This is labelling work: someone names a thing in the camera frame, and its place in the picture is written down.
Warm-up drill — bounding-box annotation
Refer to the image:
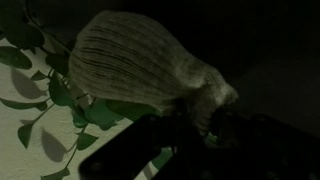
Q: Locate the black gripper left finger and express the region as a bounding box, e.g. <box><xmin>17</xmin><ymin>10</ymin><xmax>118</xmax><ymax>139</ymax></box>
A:
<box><xmin>78</xmin><ymin>112</ymin><xmax>176</xmax><ymax>180</ymax></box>

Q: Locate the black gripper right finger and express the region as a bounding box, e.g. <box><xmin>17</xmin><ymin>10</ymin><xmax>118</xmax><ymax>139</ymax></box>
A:
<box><xmin>211</xmin><ymin>109</ymin><xmax>320</xmax><ymax>180</ymax></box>

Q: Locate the trailing green pothos vine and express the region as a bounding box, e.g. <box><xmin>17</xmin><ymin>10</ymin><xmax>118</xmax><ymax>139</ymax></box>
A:
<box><xmin>0</xmin><ymin>19</ymin><xmax>174</xmax><ymax>180</ymax></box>

